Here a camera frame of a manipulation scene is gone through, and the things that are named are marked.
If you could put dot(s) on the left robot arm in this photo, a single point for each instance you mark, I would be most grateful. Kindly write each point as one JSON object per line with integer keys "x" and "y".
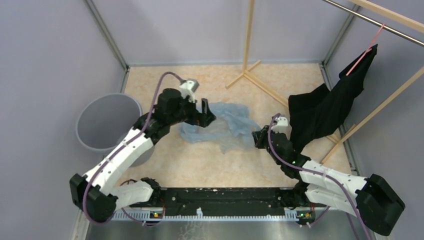
{"x": 95, "y": 192}

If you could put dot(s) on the pink clothes hanger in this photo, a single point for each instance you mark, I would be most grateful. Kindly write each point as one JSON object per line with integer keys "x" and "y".
{"x": 368, "y": 49}

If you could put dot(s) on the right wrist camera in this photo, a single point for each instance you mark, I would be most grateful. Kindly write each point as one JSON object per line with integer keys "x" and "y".
{"x": 279, "y": 124}

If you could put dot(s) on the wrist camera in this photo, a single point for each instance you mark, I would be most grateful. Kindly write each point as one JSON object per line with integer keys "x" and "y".
{"x": 279, "y": 124}
{"x": 188, "y": 88}

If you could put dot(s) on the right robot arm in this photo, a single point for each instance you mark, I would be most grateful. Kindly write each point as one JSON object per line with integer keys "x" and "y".
{"x": 371, "y": 199}

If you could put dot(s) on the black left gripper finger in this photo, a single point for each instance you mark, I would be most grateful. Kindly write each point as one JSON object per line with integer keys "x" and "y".
{"x": 205, "y": 107}
{"x": 205, "y": 120}

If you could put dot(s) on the grey round trash bin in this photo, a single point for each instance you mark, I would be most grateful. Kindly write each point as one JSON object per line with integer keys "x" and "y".
{"x": 105, "y": 122}

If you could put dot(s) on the blue plastic trash bag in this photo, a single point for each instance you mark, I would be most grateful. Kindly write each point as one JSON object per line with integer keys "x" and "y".
{"x": 232, "y": 129}

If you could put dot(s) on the white slotted cable duct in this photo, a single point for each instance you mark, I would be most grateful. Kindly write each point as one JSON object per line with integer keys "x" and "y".
{"x": 147, "y": 215}

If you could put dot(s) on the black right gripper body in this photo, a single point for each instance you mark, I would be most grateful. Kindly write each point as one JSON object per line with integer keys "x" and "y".
{"x": 262, "y": 141}

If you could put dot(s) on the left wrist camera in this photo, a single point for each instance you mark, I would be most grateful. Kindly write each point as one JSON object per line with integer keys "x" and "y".
{"x": 188, "y": 88}

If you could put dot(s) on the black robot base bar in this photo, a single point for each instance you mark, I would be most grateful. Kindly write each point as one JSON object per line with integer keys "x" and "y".
{"x": 227, "y": 202}

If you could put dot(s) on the black hanging t-shirt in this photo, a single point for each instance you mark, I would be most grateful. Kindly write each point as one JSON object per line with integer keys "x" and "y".
{"x": 319, "y": 113}

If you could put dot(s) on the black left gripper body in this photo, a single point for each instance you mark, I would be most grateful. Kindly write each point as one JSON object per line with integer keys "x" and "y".
{"x": 187, "y": 111}

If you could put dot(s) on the metal hanging rail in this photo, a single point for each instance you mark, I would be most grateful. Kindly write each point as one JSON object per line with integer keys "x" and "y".
{"x": 375, "y": 23}

